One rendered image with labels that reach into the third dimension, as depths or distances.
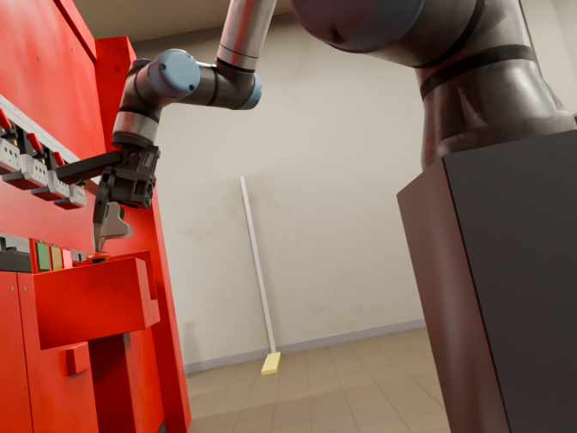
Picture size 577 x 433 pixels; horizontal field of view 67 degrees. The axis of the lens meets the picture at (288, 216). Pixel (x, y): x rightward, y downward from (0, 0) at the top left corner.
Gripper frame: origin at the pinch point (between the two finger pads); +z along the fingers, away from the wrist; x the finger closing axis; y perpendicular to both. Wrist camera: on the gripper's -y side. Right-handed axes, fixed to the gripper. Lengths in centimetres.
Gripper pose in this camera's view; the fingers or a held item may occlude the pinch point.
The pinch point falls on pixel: (94, 245)
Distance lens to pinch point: 84.5
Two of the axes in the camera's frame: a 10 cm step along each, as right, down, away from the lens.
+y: 9.7, 1.9, 1.3
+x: -1.6, 1.6, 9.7
